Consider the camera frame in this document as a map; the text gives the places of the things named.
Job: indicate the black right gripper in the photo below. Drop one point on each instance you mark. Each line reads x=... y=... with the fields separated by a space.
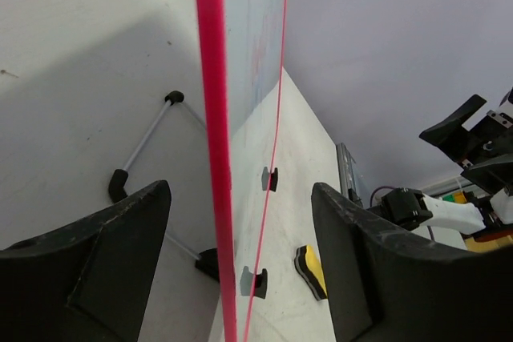
x=478 y=146

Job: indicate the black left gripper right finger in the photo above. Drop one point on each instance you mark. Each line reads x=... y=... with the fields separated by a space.
x=385 y=283

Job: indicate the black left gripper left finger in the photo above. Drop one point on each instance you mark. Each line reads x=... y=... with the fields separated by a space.
x=89 y=280

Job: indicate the yellow bone shaped eraser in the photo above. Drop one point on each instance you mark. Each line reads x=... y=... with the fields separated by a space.
x=308 y=266

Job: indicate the pink framed whiteboard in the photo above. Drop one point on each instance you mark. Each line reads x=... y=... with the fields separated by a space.
x=242 y=58

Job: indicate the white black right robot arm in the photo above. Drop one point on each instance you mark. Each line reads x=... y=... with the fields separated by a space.
x=483 y=219

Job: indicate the black metal easel stand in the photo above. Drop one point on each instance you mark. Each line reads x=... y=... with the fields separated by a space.
x=205 y=261

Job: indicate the aluminium table frame rails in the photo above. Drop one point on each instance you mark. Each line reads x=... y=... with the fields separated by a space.
x=347 y=177

